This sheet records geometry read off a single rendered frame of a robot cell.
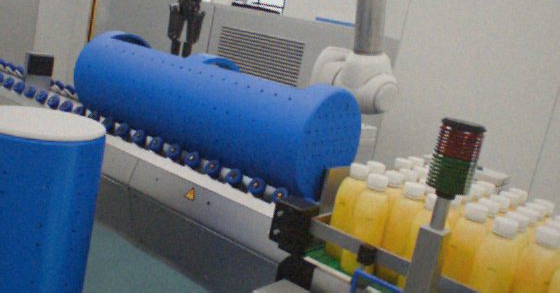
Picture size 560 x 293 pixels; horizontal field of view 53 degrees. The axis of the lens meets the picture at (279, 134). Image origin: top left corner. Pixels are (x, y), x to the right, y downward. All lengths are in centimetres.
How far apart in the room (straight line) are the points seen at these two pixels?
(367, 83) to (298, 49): 144
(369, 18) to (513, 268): 108
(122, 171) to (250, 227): 49
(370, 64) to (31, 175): 112
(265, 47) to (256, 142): 216
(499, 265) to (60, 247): 88
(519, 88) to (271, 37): 172
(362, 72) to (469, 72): 235
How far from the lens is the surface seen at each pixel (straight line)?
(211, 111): 140
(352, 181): 116
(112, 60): 173
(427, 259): 86
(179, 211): 150
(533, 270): 105
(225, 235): 140
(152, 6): 415
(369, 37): 190
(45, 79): 232
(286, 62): 333
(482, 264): 103
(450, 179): 81
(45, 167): 124
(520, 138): 410
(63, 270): 136
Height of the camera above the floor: 132
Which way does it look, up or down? 10 degrees down
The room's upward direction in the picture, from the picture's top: 12 degrees clockwise
